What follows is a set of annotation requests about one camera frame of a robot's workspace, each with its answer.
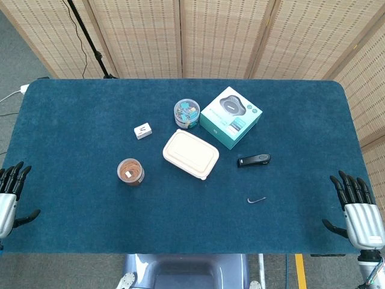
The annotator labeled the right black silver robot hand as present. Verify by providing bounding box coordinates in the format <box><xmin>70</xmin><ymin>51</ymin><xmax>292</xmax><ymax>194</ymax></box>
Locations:
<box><xmin>321</xmin><ymin>170</ymin><xmax>385</xmax><ymax>250</ymax></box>

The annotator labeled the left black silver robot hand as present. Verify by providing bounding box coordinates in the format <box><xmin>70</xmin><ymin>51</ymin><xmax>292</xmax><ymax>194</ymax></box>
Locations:
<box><xmin>0</xmin><ymin>161</ymin><xmax>42</xmax><ymax>240</ymax></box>

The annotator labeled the small white staples box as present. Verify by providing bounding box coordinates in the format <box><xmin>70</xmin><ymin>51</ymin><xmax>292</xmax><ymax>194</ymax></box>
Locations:
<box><xmin>134</xmin><ymin>122</ymin><xmax>153</xmax><ymax>140</ymax></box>

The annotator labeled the teal speaker product box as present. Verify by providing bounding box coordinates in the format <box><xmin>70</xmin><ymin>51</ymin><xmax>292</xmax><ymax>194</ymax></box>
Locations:
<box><xmin>199</xmin><ymin>86</ymin><xmax>263</xmax><ymax>151</ymax></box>

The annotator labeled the beige lunch box with lid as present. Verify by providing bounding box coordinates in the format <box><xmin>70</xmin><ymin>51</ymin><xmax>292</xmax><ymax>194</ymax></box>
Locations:
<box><xmin>162</xmin><ymin>129</ymin><xmax>220</xmax><ymax>181</ymax></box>

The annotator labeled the yellow floor tape strip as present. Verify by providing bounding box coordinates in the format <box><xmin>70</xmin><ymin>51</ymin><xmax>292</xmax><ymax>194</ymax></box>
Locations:
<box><xmin>294</xmin><ymin>253</ymin><xmax>307</xmax><ymax>289</ymax></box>

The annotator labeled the blue carpet table mat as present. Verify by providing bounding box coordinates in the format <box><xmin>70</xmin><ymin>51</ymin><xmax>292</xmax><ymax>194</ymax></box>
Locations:
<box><xmin>1</xmin><ymin>78</ymin><xmax>369</xmax><ymax>255</ymax></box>

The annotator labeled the white table leg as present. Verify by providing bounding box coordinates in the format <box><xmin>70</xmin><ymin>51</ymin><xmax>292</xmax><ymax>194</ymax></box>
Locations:
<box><xmin>257</xmin><ymin>253</ymin><xmax>266</xmax><ymax>289</ymax></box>

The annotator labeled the black stapler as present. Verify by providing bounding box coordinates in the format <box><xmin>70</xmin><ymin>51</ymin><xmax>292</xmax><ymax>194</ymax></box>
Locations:
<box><xmin>236</xmin><ymin>153</ymin><xmax>272</xmax><ymax>169</ymax></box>

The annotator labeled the clear jar of rubber bands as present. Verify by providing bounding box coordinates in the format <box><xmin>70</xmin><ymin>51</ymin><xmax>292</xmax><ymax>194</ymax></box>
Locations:
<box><xmin>117</xmin><ymin>158</ymin><xmax>145</xmax><ymax>187</ymax></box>

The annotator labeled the bamboo folding screen panel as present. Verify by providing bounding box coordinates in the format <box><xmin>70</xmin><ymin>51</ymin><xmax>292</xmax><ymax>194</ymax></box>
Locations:
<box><xmin>332</xmin><ymin>26</ymin><xmax>385</xmax><ymax>208</ymax></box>
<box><xmin>249</xmin><ymin>0</ymin><xmax>385</xmax><ymax>81</ymax></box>
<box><xmin>0</xmin><ymin>0</ymin><xmax>120</xmax><ymax>79</ymax></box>
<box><xmin>87</xmin><ymin>0</ymin><xmax>183</xmax><ymax>79</ymax></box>
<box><xmin>180</xmin><ymin>0</ymin><xmax>276</xmax><ymax>79</ymax></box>

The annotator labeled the blue-grey robot torso base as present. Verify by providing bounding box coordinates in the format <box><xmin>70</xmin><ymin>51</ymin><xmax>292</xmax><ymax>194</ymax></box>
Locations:
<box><xmin>115</xmin><ymin>253</ymin><xmax>262</xmax><ymax>289</ymax></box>

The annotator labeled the black tripod stand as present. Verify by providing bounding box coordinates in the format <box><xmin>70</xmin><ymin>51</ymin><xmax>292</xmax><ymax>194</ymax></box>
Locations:
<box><xmin>66</xmin><ymin>0</ymin><xmax>119</xmax><ymax>79</ymax></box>

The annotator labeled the clear jar of binder clips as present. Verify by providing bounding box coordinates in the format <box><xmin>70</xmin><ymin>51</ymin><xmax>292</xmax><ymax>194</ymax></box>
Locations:
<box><xmin>173</xmin><ymin>98</ymin><xmax>200</xmax><ymax>129</ymax></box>

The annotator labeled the white power cable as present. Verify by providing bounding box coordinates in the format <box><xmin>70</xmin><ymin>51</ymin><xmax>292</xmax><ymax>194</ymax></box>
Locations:
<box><xmin>0</xmin><ymin>89</ymin><xmax>23</xmax><ymax>104</ymax></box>

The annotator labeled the thin black tripod cable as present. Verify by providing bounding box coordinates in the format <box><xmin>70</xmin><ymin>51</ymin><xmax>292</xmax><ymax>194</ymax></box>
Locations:
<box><xmin>61</xmin><ymin>0</ymin><xmax>88</xmax><ymax>79</ymax></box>

